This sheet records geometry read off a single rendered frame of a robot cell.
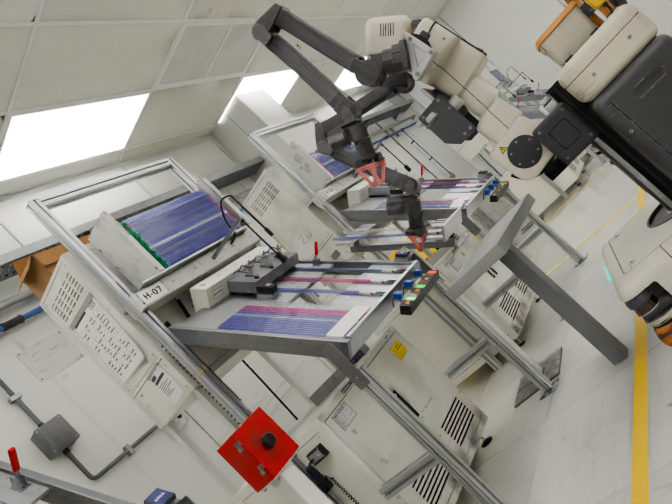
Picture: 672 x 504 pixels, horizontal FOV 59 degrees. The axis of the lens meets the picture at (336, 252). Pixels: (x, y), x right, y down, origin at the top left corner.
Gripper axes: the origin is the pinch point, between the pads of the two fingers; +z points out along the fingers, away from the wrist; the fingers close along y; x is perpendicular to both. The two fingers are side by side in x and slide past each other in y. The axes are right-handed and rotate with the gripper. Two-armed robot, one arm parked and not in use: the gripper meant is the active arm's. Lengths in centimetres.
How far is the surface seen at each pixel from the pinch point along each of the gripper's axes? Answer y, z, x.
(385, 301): 29.4, 8.1, -4.5
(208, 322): 53, 6, -64
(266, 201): -84, -3, -123
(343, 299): 28.3, 8.0, -21.4
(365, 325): 47.4, 8.2, -4.5
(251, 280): 27, 1, -61
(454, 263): -93, 43, -17
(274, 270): 15, 2, -58
